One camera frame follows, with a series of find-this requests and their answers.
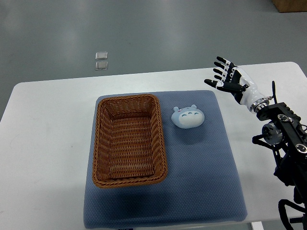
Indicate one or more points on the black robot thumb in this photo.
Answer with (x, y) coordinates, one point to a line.
(225, 86)

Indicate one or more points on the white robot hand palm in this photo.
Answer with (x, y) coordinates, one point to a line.
(250, 97)

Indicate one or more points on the metal floor plate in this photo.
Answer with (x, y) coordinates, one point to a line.
(101, 65)
(101, 55)

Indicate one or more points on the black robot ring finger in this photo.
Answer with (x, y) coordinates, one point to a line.
(227, 66)

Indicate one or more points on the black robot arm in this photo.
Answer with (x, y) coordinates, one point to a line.
(283, 134)

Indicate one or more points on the brown cardboard box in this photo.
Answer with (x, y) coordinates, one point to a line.
(284, 6)

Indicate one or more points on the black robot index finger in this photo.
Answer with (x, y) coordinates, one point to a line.
(222, 78)

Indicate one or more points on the blue plush toy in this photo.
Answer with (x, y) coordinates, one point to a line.
(187, 117)

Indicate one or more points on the brown wicker basket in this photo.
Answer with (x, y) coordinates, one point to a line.
(129, 146)

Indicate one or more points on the upper metal floor plate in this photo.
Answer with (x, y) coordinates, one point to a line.
(101, 55)

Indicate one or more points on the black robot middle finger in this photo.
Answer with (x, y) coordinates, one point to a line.
(222, 72)

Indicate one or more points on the lower metal floor plate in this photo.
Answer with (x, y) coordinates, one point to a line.
(101, 65)

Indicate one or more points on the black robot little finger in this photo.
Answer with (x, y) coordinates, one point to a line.
(222, 60)

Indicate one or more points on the blue fabric mat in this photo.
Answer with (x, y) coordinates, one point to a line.
(202, 184)

